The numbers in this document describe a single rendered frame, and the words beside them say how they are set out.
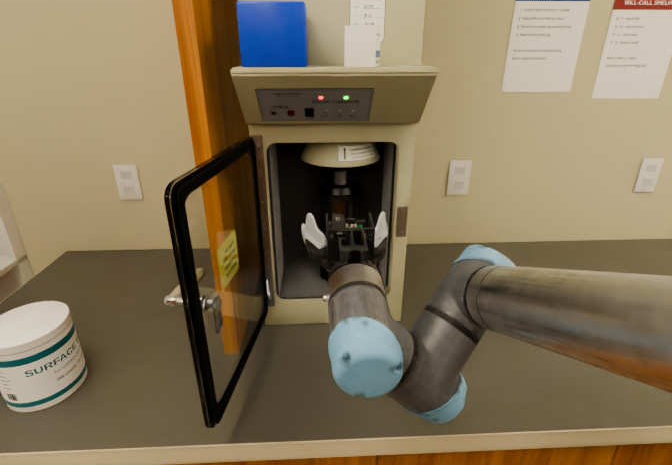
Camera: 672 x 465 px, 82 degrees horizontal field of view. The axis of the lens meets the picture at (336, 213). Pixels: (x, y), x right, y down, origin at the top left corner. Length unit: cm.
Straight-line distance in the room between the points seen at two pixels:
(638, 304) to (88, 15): 129
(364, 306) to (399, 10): 52
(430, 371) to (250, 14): 54
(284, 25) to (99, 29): 76
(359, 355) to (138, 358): 63
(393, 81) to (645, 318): 47
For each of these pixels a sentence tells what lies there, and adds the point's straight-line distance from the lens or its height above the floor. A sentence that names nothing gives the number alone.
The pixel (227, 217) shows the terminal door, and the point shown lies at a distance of 64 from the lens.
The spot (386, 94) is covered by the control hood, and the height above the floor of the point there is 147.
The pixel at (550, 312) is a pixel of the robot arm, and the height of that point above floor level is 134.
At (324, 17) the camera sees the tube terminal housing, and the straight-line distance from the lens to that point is 75.
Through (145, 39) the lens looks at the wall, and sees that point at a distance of 126.
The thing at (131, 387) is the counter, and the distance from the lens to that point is 90.
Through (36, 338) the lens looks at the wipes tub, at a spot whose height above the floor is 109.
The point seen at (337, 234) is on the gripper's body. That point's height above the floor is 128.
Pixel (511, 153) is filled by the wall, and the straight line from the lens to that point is 135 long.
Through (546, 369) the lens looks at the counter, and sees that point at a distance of 94.
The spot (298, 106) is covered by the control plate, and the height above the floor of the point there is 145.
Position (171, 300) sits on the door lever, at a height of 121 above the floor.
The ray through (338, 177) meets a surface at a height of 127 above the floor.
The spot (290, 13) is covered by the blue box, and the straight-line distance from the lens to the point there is 64.
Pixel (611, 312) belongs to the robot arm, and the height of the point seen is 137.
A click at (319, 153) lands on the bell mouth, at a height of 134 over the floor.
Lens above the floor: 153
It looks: 23 degrees down
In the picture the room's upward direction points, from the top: straight up
